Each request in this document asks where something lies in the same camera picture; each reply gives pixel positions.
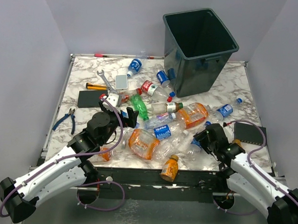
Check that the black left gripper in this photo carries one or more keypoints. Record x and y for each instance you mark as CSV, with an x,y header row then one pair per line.
x,y
131,122

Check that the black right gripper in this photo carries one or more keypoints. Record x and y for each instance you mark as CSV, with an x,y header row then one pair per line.
x,y
202,137

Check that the blue label crushed bottle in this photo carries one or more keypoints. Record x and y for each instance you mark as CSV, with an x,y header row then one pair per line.
x,y
125,115

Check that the clear crushed bottle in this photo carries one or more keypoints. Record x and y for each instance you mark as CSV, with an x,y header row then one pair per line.
x,y
170,145

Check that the red label water bottle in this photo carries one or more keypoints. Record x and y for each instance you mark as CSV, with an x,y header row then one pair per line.
x,y
155,91

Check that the small orange juice bottle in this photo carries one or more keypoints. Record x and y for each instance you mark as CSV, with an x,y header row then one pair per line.
x,y
170,169

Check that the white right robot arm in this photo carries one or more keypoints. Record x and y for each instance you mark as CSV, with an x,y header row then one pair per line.
x,y
275,201

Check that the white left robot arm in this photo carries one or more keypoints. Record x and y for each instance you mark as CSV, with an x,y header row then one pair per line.
x,y
69,168

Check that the pepsi bottle beside bin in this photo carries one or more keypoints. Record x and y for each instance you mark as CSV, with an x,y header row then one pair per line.
x,y
162,77

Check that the dark green plastic bin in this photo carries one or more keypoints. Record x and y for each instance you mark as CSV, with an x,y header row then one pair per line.
x,y
197,47

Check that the clear jar bottle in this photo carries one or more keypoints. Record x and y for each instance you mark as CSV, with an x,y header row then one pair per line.
x,y
122,143

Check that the orange juice bottle right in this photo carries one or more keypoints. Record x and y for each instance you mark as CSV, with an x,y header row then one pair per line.
x,y
237,143

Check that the green plastic bottle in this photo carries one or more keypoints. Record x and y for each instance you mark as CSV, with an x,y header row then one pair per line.
x,y
140,106

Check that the silver wrench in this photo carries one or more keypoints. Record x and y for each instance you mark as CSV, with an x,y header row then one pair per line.
x,y
112,91

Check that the large orange label bottle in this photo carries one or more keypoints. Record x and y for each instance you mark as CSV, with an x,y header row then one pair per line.
x,y
192,115

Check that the white grey power bank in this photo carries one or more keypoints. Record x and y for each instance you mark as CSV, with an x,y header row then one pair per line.
x,y
121,82

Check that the black flat box left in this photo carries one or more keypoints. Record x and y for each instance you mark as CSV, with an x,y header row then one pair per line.
x,y
90,98

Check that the crushed orange label bottle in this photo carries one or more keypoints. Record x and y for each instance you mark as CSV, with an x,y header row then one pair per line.
x,y
143,143

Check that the yellow utility knife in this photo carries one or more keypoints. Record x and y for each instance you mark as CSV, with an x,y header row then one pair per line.
x,y
90,86

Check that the green cap tea bottle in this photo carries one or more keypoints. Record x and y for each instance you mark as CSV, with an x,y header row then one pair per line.
x,y
160,108

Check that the blue label pepsi bottle centre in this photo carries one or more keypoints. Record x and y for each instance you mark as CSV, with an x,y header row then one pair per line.
x,y
168,130

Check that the red screwdriver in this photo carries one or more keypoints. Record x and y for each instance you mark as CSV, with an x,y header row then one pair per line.
x,y
101,56

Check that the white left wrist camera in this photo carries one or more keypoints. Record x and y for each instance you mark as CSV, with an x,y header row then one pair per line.
x,y
114,99

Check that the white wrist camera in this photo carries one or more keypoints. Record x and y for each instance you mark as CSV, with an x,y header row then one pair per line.
x,y
228,129
114,99

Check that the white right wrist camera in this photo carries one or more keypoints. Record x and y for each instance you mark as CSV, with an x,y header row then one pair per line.
x,y
228,129

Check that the black network switch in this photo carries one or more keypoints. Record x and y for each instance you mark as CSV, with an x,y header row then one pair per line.
x,y
248,133

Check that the blue handled pliers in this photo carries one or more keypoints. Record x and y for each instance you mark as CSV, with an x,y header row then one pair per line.
x,y
69,114

